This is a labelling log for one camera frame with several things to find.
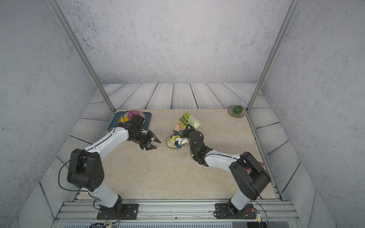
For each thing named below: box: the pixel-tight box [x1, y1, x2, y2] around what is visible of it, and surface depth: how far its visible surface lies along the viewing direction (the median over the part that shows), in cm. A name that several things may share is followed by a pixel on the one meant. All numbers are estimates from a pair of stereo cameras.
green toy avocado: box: [232, 105, 243, 114], surface depth 120 cm
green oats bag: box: [171, 112, 202, 143], surface depth 88 cm
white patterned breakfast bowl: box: [165, 134, 177, 149], surface depth 97 cm
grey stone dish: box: [227, 104, 239, 118], surface depth 121 cm
